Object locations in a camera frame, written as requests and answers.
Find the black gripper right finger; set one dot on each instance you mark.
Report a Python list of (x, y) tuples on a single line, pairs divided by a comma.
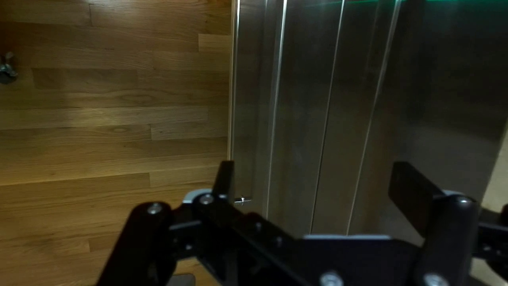
[(445, 239)]

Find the small metal floor object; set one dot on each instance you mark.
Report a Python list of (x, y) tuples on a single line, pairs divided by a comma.
[(7, 67)]

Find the wooden kitchen island cabinet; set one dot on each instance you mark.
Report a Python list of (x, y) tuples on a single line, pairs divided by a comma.
[(249, 80)]

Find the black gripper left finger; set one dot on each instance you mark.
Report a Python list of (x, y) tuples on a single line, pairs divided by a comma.
[(212, 244)]

